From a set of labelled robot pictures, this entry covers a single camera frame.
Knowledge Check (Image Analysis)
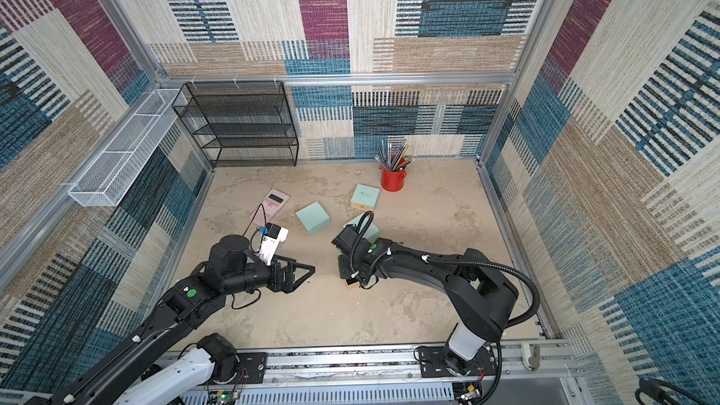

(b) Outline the red pencil cup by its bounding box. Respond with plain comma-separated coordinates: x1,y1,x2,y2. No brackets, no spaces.
380,166,407,192

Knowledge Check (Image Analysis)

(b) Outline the white mesh wall basket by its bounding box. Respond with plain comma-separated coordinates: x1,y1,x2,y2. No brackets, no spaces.
69,89,179,207

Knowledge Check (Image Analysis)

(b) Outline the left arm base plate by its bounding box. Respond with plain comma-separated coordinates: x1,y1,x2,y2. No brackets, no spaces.
227,352,268,387

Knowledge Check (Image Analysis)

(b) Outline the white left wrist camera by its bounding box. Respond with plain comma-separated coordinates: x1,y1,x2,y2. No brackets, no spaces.
259,223,289,266

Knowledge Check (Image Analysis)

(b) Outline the back mint jewelry box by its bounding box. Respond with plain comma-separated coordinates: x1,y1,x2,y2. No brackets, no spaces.
351,184,381,211

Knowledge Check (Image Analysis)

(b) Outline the left mint jewelry box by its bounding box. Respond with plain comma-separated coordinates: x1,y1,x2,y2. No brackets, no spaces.
295,202,331,236

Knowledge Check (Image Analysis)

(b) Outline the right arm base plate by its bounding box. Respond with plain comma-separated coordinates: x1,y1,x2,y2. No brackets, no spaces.
414,345,498,378

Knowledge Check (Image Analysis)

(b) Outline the pencils bundle in cup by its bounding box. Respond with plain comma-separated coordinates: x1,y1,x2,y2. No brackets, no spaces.
374,140,414,173

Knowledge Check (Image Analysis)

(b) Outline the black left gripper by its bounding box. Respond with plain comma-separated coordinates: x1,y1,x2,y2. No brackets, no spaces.
223,252,316,298

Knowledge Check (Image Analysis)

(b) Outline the black wire shelf rack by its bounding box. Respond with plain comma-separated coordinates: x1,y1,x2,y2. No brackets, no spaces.
172,81,299,169

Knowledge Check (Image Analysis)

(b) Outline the middle mint jewelry box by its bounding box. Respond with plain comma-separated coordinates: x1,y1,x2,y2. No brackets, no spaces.
347,215,381,243

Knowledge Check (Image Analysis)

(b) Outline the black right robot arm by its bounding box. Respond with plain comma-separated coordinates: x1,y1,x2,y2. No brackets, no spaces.
332,211,540,365

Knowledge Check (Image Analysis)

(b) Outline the pink calculator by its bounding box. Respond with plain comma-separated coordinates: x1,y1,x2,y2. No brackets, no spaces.
251,189,291,227

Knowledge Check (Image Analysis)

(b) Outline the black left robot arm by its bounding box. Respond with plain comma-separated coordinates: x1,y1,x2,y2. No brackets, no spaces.
27,234,315,404

